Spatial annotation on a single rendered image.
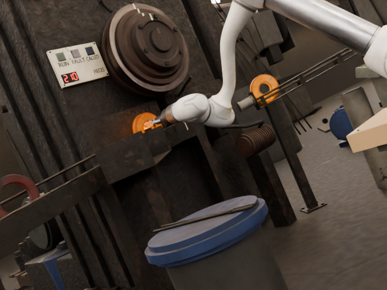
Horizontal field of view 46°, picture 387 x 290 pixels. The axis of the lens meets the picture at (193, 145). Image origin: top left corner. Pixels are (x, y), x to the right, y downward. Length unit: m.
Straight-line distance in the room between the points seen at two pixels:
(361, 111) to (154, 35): 1.08
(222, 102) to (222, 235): 1.06
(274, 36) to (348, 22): 8.86
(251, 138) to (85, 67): 0.90
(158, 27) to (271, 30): 8.19
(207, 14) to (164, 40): 4.42
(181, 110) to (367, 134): 0.73
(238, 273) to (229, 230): 0.11
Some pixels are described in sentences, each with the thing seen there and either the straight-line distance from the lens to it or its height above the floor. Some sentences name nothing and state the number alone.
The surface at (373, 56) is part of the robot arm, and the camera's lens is 1.54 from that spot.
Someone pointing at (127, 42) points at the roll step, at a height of 1.15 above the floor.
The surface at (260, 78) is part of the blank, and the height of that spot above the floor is 0.77.
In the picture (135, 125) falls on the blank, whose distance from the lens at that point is 2.13.
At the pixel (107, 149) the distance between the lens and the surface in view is 1.72.
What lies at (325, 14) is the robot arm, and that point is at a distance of 1.57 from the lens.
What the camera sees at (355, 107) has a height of 0.44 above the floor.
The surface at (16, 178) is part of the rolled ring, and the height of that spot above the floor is 0.74.
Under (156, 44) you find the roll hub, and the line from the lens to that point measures 2.24.
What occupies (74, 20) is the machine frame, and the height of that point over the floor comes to 1.37.
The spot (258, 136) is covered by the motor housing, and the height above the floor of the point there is 0.49.
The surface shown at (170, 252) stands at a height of 0.42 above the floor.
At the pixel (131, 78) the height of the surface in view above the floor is 0.99.
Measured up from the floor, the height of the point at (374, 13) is 0.99.
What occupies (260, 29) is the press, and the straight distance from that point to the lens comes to 10.20.
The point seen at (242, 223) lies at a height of 0.41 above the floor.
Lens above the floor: 0.63
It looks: 1 degrees down
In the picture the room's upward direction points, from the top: 23 degrees counter-clockwise
